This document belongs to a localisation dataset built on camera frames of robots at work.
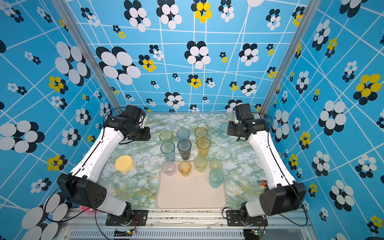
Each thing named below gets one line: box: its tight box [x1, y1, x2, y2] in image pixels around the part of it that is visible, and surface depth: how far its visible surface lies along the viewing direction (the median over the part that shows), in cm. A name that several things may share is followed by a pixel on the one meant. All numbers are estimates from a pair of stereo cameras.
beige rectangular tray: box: [156, 162, 227, 209], surface depth 84 cm
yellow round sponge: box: [114, 155, 133, 173], surface depth 91 cm
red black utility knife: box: [260, 179, 269, 187], surface depth 86 cm
